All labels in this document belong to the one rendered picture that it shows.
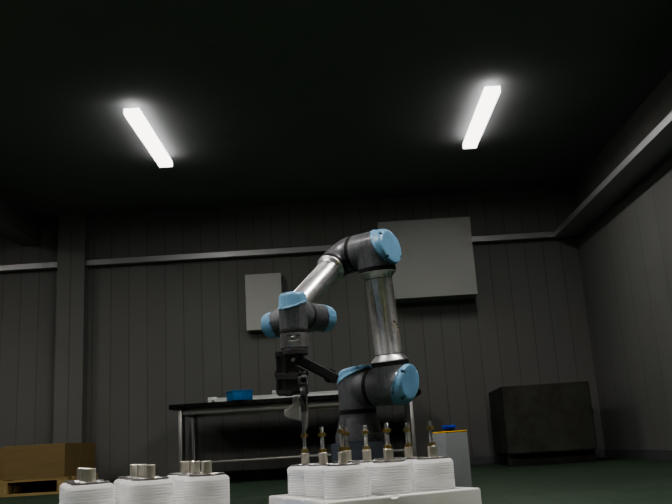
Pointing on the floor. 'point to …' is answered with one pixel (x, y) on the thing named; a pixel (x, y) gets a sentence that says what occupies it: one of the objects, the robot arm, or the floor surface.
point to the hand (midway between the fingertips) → (306, 427)
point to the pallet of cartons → (41, 466)
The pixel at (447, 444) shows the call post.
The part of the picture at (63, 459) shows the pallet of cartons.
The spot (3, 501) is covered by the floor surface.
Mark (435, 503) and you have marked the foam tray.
